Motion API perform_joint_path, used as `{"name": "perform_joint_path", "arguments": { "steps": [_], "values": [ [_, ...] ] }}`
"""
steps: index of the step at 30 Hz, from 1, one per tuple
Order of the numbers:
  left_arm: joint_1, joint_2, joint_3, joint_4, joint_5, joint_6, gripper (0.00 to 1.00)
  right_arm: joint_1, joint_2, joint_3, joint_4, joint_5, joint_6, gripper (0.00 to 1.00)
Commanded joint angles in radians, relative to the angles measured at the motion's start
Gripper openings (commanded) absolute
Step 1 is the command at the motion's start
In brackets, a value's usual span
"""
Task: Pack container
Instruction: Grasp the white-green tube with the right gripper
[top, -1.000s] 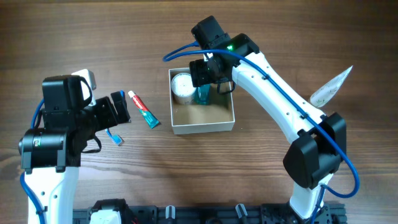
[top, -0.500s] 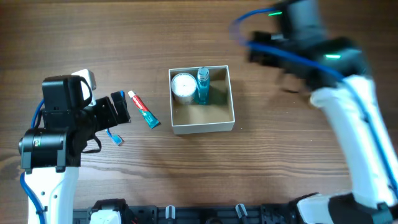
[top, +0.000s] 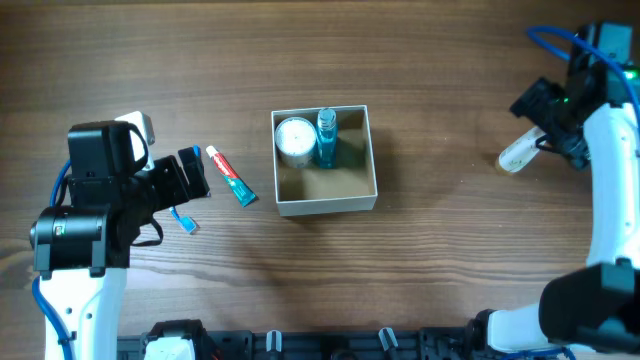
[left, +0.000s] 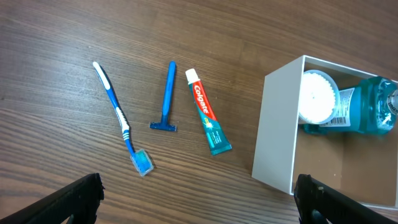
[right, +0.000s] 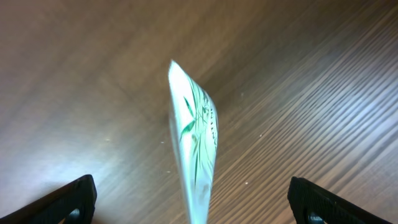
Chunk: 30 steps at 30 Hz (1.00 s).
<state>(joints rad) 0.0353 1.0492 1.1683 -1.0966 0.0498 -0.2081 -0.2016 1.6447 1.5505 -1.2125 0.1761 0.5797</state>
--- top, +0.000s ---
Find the white floral squeeze tube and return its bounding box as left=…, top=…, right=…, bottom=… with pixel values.
left=495, top=127, right=545, bottom=175

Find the white round cotton swab jar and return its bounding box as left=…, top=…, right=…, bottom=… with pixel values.
left=274, top=117, right=316, bottom=168

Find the blue mouthwash bottle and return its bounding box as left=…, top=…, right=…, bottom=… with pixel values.
left=316, top=108, right=338, bottom=168

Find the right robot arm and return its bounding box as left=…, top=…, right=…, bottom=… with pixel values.
left=464, top=22, right=639, bottom=359

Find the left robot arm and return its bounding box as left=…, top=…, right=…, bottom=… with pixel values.
left=30, top=120, right=209, bottom=359

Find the blue white toothbrush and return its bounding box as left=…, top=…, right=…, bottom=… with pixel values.
left=169, top=207, right=199, bottom=235

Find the red green toothpaste tube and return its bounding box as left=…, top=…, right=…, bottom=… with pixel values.
left=205, top=145, right=257, bottom=207

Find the white square cardboard box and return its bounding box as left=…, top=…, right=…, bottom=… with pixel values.
left=272, top=105, right=378, bottom=217

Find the right blue cable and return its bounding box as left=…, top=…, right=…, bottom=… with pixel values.
left=524, top=25, right=640, bottom=121

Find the blue cable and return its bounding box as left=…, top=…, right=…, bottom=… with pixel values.
left=31, top=158, right=76, bottom=360
left=524, top=25, right=640, bottom=121

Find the left blue cable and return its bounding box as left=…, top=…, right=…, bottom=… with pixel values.
left=31, top=158, right=76, bottom=360

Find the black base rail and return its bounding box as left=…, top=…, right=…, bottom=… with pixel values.
left=116, top=320, right=501, bottom=360

